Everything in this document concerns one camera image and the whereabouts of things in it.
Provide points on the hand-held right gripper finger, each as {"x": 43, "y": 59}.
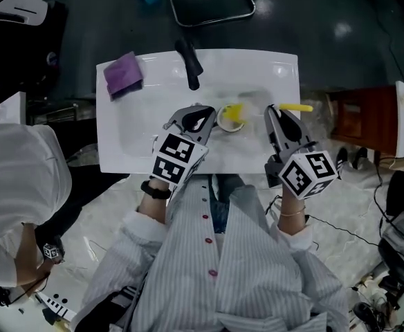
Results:
{"x": 305, "y": 137}
{"x": 273, "y": 130}

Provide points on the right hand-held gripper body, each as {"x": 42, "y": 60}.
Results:
{"x": 305, "y": 175}

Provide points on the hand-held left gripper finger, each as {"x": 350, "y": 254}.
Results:
{"x": 190, "y": 111}
{"x": 211, "y": 126}

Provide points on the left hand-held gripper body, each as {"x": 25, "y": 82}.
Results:
{"x": 177, "y": 157}

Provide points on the small bowl with yellow contents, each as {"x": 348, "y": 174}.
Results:
{"x": 230, "y": 127}

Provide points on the person's left forearm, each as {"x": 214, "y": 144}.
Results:
{"x": 153, "y": 209}

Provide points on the person's right forearm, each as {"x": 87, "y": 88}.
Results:
{"x": 292, "y": 225}

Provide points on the black wristwatch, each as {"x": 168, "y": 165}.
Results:
{"x": 153, "y": 190}

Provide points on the black faucet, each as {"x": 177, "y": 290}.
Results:
{"x": 191, "y": 64}

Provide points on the brown wooden cabinet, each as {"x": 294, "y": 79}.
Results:
{"x": 364, "y": 123}

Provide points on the person's blue jeans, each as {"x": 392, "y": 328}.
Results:
{"x": 222, "y": 213}

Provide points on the purple cleaning cloth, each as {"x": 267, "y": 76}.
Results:
{"x": 122, "y": 71}

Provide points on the black office chair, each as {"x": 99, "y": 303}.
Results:
{"x": 216, "y": 20}

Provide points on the person's grey striped shirt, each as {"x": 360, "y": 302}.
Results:
{"x": 257, "y": 272}

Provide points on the grey padded backpack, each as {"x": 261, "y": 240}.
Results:
{"x": 402, "y": 240}

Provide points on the large black machine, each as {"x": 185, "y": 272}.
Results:
{"x": 15, "y": 64}

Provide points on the white glossy panel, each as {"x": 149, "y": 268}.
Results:
{"x": 22, "y": 320}

